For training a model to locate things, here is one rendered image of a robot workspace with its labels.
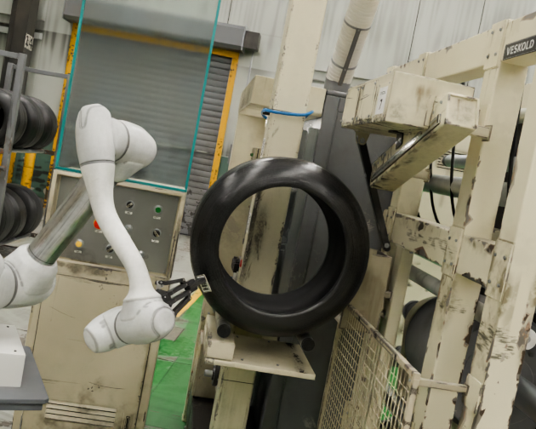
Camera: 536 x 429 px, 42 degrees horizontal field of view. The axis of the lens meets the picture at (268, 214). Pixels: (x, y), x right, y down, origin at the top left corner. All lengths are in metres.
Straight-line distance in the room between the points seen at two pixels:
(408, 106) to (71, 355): 1.79
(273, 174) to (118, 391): 1.33
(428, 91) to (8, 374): 1.50
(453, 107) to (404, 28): 9.77
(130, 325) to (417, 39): 10.19
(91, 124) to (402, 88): 0.89
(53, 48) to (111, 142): 10.31
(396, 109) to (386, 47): 9.63
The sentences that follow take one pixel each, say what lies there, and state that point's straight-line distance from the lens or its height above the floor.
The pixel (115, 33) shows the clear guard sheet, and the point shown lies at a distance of 3.00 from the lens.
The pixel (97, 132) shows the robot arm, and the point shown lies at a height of 1.45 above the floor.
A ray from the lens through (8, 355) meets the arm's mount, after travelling 2.26.
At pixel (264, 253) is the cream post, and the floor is 1.12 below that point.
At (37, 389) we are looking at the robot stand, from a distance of 2.29.
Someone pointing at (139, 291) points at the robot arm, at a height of 1.06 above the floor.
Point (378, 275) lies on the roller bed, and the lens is 2.62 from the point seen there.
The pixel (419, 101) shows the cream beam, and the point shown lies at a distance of 2.05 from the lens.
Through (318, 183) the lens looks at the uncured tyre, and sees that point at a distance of 2.22.
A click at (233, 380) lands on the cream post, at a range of 2.71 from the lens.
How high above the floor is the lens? 1.46
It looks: 4 degrees down
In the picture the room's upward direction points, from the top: 11 degrees clockwise
